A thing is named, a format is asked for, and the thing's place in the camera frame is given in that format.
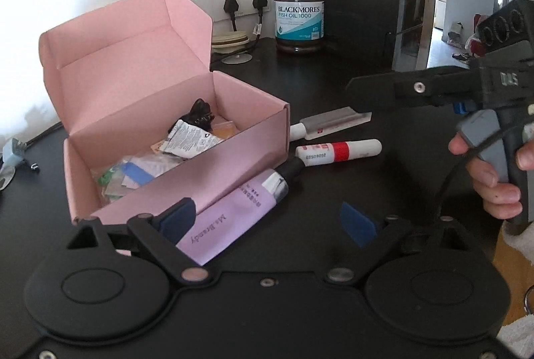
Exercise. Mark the light blue charger plug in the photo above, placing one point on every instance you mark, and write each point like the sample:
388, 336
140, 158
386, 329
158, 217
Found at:
14, 152

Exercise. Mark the black power plug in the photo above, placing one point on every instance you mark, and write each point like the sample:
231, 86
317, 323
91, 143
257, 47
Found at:
259, 2
230, 6

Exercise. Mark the white fluffy robe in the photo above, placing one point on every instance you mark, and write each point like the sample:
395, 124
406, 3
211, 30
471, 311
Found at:
519, 342

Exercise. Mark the brown supplement bottle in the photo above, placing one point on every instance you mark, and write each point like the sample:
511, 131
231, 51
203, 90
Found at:
298, 16

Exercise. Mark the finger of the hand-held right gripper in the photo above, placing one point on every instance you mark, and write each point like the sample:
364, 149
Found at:
375, 94

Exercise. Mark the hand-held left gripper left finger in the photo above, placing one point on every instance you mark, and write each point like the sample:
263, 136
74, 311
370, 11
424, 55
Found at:
179, 219

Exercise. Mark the black appliance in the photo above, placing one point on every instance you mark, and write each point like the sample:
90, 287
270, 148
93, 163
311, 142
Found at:
367, 25

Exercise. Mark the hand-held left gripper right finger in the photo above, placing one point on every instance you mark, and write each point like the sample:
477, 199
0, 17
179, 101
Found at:
358, 225

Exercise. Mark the pink cardboard box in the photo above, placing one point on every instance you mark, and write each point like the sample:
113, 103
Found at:
125, 50

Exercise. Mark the grey tube white cap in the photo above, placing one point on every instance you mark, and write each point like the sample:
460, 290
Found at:
325, 123

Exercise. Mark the white printed sachet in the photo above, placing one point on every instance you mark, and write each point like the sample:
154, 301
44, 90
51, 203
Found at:
190, 140

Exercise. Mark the black hair clip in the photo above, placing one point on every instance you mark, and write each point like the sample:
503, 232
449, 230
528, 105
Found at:
198, 112

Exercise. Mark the blue packet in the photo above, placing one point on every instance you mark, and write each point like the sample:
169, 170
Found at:
139, 173

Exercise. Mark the white round disc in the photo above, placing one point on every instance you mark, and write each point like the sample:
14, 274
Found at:
6, 179

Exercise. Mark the green packet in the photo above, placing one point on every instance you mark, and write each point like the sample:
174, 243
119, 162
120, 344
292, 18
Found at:
106, 179

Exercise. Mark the lavender tube black cap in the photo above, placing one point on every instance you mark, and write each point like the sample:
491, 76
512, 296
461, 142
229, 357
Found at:
233, 217

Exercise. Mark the person's right hand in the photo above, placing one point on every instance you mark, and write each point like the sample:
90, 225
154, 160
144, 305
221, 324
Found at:
496, 196

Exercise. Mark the black desktop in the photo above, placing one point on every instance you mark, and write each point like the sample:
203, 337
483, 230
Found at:
325, 185

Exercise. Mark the yellow packet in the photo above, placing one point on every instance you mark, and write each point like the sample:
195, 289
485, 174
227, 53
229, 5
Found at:
225, 130

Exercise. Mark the white tube red band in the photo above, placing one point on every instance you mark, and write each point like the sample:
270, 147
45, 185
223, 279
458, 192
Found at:
338, 152

